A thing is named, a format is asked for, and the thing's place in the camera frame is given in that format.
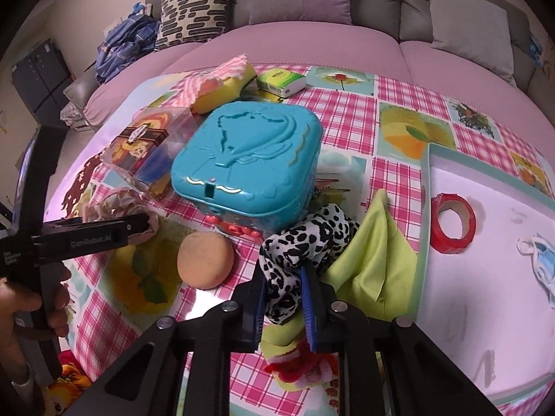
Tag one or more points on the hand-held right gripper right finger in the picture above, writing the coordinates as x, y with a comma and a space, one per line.
310, 316

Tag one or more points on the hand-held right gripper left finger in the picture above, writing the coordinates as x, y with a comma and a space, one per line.
255, 312

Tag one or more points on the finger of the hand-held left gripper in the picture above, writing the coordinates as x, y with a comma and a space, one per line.
138, 226

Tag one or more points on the orange round puff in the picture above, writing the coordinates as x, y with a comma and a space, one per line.
203, 260

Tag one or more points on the lime green cloth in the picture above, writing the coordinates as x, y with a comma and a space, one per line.
373, 264

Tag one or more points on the leopard print cloth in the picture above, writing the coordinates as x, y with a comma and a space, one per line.
299, 234

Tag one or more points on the pink white striped towel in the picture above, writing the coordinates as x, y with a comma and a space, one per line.
203, 80

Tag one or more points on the white tray with teal rim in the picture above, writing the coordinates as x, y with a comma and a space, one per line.
477, 303

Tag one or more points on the person's left hand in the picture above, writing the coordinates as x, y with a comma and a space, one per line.
58, 303

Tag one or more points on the pink floral crumpled cloth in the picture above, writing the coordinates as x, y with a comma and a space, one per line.
117, 203

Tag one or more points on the red yellow plush item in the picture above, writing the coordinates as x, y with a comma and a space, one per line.
299, 368

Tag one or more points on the clear box with brown label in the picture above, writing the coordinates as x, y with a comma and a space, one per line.
143, 138

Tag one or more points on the black cabinet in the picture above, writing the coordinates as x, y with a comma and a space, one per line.
39, 78

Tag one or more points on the teal plastic case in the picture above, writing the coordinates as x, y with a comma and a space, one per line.
247, 151

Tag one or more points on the red tape roll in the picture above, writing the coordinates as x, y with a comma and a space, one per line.
438, 234

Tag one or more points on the yellow sponge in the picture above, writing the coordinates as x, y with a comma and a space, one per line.
223, 97

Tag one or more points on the yellow red printed mat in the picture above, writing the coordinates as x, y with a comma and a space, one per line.
69, 377

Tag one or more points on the blue clothes pile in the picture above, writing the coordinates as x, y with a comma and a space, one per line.
125, 39

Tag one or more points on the green tissue pack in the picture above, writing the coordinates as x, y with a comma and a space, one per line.
279, 80

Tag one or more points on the pink plaid tablecloth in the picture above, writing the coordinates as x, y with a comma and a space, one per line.
347, 112

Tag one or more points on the black cream patterned pillow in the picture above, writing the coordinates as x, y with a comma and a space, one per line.
195, 13

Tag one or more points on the blue face mask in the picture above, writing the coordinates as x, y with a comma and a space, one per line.
544, 260

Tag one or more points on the pink sofa cover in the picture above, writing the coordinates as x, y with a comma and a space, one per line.
303, 47

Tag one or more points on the grey pillow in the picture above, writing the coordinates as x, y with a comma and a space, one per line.
468, 30

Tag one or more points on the blue cloth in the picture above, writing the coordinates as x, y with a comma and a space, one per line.
536, 50

